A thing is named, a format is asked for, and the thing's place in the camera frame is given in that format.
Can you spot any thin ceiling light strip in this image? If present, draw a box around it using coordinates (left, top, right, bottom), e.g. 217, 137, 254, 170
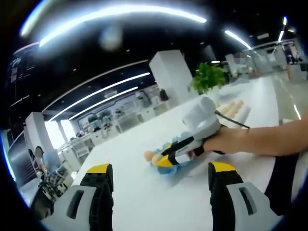
48, 72, 150, 122
68, 86, 139, 121

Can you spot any row of white office desks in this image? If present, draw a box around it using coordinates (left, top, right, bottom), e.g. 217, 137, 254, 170
57, 96, 174, 164

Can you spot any white foam egg holder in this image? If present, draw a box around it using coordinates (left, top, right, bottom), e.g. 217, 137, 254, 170
214, 100, 252, 127

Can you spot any long ceiling light strip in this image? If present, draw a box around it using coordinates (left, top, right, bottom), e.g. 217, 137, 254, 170
39, 5, 207, 48

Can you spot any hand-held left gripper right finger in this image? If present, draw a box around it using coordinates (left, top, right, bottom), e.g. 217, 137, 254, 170
208, 161, 285, 231

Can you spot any white table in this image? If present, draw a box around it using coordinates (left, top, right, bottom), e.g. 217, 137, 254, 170
39, 77, 287, 231

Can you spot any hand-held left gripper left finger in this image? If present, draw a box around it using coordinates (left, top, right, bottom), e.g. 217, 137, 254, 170
42, 163, 114, 231

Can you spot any short ceiling light strip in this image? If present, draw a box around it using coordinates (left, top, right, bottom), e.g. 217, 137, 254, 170
225, 30, 252, 50

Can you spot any blue egg tray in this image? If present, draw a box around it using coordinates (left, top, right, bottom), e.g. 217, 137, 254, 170
150, 136, 193, 176

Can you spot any black cable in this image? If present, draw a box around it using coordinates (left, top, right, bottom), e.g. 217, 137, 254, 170
215, 109, 251, 129

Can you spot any person's black clothing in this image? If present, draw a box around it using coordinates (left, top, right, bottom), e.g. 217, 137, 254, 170
264, 154, 301, 217

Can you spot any person's right hand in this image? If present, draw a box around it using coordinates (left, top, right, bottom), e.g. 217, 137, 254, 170
187, 127, 233, 159

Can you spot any cluster of beige eggs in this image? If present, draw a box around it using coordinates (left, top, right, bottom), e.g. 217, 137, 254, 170
216, 100, 245, 115

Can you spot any green plant in white pot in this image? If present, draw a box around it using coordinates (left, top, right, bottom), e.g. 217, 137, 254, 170
187, 62, 229, 97

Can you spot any large dark display screen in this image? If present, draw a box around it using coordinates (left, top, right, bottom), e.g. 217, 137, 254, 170
7, 43, 41, 106

